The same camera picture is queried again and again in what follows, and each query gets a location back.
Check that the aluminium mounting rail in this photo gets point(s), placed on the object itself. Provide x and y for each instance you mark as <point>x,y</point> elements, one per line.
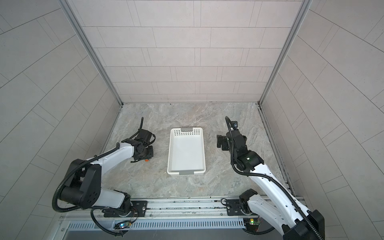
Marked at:
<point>218,212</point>

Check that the green circuit board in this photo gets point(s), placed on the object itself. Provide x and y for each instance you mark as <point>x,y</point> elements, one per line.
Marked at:
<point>122,225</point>
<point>252,225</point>

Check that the right green circuit board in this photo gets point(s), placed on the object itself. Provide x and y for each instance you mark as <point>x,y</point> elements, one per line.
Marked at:
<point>252,225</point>

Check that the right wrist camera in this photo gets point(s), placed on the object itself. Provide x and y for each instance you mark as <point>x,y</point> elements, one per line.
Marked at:
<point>234,125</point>

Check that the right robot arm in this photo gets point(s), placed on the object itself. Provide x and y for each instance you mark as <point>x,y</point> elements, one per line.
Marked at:
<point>292,219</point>

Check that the white perforated plastic bin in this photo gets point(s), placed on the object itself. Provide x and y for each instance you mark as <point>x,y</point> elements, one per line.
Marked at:
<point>186,152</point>

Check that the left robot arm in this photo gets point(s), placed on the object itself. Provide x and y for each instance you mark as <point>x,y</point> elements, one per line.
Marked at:
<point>81,187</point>

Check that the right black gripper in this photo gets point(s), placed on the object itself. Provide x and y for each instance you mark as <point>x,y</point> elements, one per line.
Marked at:
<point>225,141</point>

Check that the left green circuit board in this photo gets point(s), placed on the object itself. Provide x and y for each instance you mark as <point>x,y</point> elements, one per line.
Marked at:
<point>122,225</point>

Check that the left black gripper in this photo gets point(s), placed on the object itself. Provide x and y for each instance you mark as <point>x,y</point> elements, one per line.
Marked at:
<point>151,155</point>

